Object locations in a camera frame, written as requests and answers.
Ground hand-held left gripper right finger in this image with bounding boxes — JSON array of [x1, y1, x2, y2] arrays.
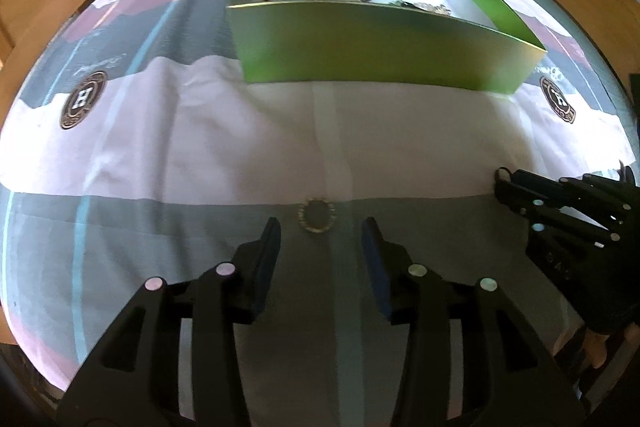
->
[[361, 216, 586, 427]]

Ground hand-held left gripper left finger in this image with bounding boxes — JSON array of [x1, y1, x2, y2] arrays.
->
[[57, 217, 282, 427]]

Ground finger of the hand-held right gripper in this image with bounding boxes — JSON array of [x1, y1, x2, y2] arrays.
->
[[516, 170, 638, 223], [494, 181, 625, 244]]

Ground small gold beaded ring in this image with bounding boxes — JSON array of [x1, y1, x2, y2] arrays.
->
[[297, 198, 336, 235]]

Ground green cardboard box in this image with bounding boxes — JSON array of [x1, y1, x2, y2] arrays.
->
[[225, 0, 548, 96]]

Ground person's right hand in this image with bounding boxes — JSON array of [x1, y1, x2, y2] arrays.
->
[[581, 329, 609, 370]]

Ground printed bed sheet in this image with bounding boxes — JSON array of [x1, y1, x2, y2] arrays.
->
[[0, 0, 640, 408]]

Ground silver chain bracelet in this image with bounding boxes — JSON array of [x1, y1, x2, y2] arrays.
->
[[392, 0, 453, 16]]

